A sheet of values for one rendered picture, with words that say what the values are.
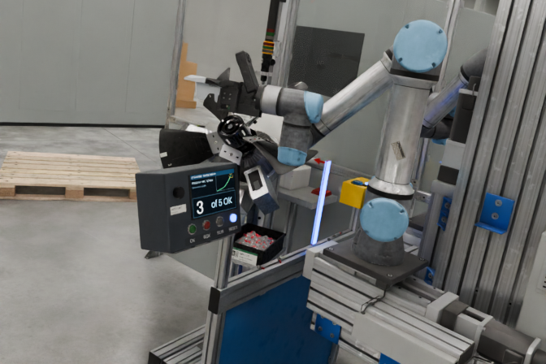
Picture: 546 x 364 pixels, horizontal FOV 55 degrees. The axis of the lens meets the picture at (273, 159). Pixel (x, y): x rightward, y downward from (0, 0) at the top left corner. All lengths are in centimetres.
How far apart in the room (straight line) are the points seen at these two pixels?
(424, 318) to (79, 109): 660
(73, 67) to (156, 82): 120
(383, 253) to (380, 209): 23
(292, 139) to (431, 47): 40
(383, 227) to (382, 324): 24
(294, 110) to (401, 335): 61
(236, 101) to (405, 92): 43
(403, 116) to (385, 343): 56
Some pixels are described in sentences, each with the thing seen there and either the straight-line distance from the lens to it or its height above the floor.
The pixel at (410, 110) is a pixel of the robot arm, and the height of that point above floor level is 148.
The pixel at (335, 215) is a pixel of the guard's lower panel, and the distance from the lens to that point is 277.
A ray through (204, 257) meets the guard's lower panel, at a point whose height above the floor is 17.
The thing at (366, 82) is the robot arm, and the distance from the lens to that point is 141.
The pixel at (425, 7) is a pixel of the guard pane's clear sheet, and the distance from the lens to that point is 255.
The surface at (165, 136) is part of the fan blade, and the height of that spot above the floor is 112.
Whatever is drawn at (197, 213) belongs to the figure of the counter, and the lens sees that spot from 131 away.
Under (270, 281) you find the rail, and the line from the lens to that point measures 178.
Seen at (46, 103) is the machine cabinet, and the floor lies 31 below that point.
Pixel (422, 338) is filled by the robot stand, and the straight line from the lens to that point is 137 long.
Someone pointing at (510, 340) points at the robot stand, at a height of 98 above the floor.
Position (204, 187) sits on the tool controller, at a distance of 132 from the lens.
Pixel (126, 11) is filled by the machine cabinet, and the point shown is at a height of 162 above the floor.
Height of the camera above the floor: 160
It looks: 13 degrees down
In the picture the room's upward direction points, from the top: 9 degrees clockwise
